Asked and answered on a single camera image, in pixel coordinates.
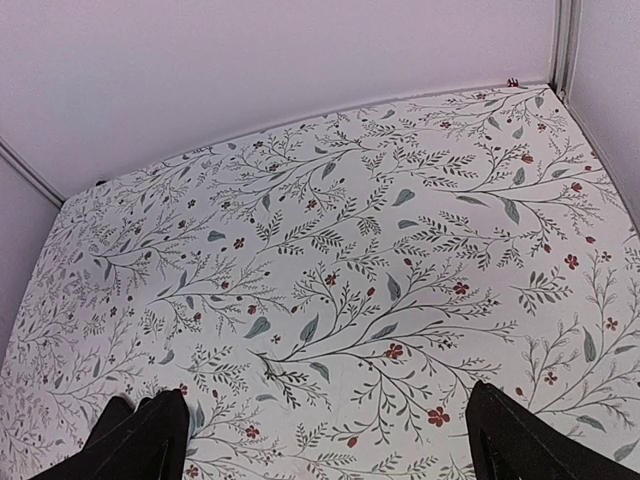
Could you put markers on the aluminium frame post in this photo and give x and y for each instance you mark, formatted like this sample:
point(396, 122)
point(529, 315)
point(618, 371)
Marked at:
point(30, 175)
point(564, 46)

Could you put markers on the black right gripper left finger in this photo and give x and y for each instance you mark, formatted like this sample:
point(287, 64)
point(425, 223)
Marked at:
point(146, 442)

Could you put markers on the aluminium right rear frame post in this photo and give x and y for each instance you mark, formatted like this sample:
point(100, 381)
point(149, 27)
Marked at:
point(564, 46)

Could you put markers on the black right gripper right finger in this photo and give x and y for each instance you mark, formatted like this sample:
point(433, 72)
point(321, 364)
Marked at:
point(509, 442)

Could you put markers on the aluminium left rear frame post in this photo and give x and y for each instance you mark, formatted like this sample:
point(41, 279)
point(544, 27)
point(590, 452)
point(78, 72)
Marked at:
point(30, 175)

